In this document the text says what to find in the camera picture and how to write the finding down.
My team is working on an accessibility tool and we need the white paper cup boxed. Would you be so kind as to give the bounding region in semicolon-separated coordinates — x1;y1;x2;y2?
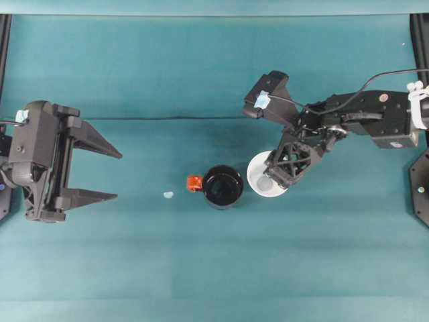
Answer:
246;150;291;199

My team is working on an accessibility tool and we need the blue-green table cloth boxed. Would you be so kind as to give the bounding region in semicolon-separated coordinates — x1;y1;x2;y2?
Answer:
0;13;429;322

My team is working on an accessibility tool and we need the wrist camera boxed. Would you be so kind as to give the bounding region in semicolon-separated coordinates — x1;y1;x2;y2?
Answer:
243;69;302;132
9;100;57;166

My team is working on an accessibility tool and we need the black frame post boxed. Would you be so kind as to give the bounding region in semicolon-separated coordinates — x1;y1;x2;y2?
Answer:
0;13;13;99
410;13;429;101

